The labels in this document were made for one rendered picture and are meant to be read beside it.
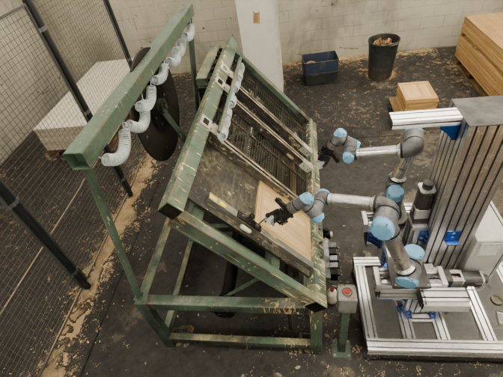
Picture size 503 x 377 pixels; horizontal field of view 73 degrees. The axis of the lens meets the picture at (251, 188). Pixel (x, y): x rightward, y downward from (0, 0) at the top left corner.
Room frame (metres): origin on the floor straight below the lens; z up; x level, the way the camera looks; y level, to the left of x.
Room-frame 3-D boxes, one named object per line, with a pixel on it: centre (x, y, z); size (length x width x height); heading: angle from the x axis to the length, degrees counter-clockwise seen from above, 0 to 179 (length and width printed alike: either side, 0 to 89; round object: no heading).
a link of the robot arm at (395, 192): (1.59, -0.98, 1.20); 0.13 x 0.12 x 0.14; 155
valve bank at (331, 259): (1.54, -0.52, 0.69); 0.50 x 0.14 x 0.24; 167
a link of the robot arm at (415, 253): (1.09, -0.87, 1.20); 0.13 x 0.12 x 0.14; 145
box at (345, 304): (1.09, -0.49, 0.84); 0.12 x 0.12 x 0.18; 77
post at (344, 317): (1.09, -0.49, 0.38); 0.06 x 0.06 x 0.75; 77
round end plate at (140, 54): (2.30, 0.53, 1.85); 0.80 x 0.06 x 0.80; 167
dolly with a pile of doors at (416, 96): (4.21, -2.55, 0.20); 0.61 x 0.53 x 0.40; 168
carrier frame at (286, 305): (2.30, 0.10, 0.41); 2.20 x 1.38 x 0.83; 167
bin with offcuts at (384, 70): (5.51, -2.63, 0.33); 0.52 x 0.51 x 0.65; 168
